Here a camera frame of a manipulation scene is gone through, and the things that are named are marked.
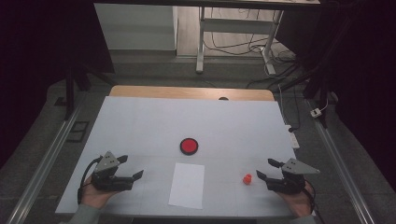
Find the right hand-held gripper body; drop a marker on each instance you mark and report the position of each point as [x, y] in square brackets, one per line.
[297, 168]

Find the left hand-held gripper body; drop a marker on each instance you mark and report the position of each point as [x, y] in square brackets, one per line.
[107, 163]

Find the small red stamp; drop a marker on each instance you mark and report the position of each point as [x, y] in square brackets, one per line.
[247, 179]

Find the round red ink pad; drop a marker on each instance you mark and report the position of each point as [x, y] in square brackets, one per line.
[189, 146]

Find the person's right hand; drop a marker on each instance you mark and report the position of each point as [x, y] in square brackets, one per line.
[297, 203]

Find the person's left hand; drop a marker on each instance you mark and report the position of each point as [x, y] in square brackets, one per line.
[95, 197]

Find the white power strip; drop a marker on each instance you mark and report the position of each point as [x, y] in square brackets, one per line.
[293, 138]

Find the black floor socket plate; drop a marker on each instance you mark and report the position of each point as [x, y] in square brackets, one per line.
[77, 131]

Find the white paper sheet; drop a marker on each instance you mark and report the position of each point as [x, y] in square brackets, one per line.
[186, 186]

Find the white plug adapter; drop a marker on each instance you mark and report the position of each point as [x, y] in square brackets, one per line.
[315, 113]

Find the large white table cover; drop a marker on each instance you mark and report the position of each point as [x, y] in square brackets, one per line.
[186, 118]

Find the black metal stand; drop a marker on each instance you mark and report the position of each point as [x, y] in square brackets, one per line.
[70, 93]
[320, 90]

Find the black table grommet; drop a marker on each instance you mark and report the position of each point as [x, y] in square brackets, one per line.
[223, 98]

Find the white cabinet panel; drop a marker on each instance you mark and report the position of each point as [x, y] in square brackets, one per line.
[134, 28]

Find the aluminium floor rail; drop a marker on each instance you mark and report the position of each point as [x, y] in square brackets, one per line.
[339, 165]
[46, 161]

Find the white desk frame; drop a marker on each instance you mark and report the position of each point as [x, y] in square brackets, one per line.
[236, 26]

